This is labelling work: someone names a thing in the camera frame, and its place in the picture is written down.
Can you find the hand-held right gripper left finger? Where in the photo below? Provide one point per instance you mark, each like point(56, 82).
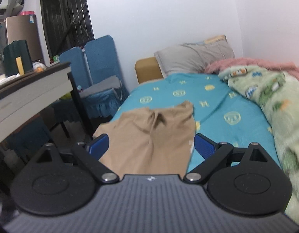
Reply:
point(99, 146)

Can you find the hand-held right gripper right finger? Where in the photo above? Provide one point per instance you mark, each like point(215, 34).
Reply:
point(204, 146)

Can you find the tan printed t-shirt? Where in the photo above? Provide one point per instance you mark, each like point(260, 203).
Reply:
point(144, 140)

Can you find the teal smiley bed sheet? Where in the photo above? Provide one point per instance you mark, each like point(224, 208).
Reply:
point(212, 102)

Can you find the grey cloth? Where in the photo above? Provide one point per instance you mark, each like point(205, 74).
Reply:
point(101, 86)

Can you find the green fruit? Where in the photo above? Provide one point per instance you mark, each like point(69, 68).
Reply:
point(66, 96)

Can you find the dark blue covered chair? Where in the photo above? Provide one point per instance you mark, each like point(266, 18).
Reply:
point(28, 136)

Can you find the white table with dark top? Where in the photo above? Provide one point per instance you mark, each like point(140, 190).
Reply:
point(30, 94)

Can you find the green cartoon printed blanket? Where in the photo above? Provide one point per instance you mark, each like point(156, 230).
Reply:
point(280, 106)

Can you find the tall blue covered chair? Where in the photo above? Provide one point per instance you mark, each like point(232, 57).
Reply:
point(103, 58)

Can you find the mustard headboard cushion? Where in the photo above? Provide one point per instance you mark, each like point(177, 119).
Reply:
point(147, 69)

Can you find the grey pillow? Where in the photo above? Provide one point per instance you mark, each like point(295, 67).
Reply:
point(193, 57)

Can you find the orange fruit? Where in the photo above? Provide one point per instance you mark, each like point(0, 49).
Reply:
point(39, 69)

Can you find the small green packet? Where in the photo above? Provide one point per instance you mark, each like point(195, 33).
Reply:
point(55, 58)

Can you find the pink fluffy blanket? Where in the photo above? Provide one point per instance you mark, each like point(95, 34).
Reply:
point(265, 65)

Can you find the yellow pillow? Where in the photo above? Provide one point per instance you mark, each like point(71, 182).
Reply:
point(217, 38)

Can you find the yellow card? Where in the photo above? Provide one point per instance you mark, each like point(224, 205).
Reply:
point(20, 65)

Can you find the dark green box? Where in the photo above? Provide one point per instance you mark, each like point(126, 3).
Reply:
point(17, 51)

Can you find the bronze fridge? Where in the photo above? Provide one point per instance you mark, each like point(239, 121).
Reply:
point(23, 36)

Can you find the dark grilled door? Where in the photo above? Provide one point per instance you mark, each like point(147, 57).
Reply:
point(64, 17)

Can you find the pink lidded container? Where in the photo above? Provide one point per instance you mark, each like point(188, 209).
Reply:
point(27, 13)

